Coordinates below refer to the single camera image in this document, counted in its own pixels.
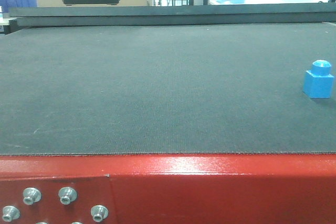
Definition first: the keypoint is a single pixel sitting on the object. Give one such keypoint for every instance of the blue plastic toy block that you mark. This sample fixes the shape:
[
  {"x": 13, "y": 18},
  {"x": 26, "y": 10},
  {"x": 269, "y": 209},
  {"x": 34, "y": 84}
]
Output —
[{"x": 318, "y": 81}]

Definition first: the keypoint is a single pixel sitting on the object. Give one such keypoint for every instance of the dark grey conveyor belt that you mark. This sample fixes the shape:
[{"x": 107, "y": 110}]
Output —
[{"x": 165, "y": 89}]

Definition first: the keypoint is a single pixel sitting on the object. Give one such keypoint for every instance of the white background table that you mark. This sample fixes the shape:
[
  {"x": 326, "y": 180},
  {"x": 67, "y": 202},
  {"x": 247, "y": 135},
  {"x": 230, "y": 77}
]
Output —
[{"x": 250, "y": 2}]

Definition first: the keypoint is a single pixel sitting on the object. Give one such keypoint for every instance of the silver bolt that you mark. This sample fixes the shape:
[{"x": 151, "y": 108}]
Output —
[
  {"x": 31, "y": 195},
  {"x": 10, "y": 213},
  {"x": 67, "y": 195},
  {"x": 99, "y": 213}
]

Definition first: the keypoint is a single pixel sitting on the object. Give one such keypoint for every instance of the red conveyor frame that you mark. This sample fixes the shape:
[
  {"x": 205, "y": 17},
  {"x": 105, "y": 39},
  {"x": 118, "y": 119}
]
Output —
[{"x": 201, "y": 188}]

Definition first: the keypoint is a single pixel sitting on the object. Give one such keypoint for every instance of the dark grey conveyor rail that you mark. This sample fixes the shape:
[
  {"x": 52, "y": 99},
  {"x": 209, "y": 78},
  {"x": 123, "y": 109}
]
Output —
[{"x": 174, "y": 15}]

